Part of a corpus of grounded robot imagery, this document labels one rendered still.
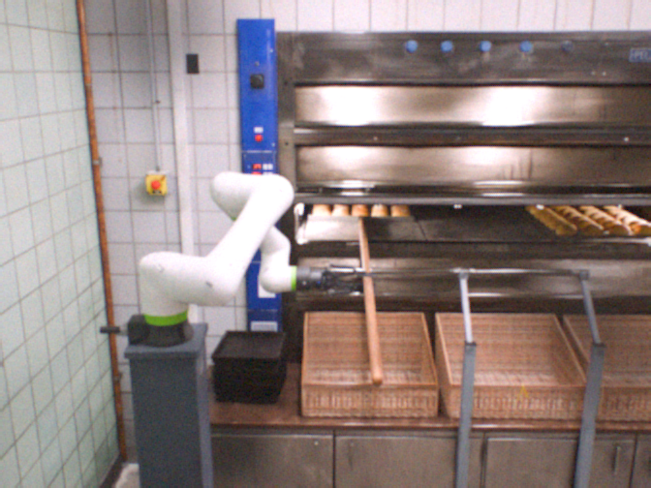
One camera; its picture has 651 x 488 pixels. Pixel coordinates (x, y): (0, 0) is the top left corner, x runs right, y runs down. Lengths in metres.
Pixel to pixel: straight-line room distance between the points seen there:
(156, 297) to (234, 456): 1.12
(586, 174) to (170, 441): 2.05
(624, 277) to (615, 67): 0.94
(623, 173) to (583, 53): 0.55
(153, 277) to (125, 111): 1.31
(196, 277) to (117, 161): 1.38
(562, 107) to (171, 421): 2.03
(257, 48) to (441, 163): 0.93
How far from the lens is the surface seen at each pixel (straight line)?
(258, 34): 2.81
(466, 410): 2.60
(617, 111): 3.05
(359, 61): 2.84
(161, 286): 1.79
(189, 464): 2.01
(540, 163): 2.98
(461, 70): 2.88
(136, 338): 1.88
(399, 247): 2.94
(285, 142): 2.85
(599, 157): 3.07
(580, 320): 3.19
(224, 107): 2.87
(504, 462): 2.82
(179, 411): 1.92
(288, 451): 2.73
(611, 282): 3.22
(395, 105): 2.83
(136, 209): 3.03
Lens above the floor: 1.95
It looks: 15 degrees down
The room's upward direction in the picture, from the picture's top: straight up
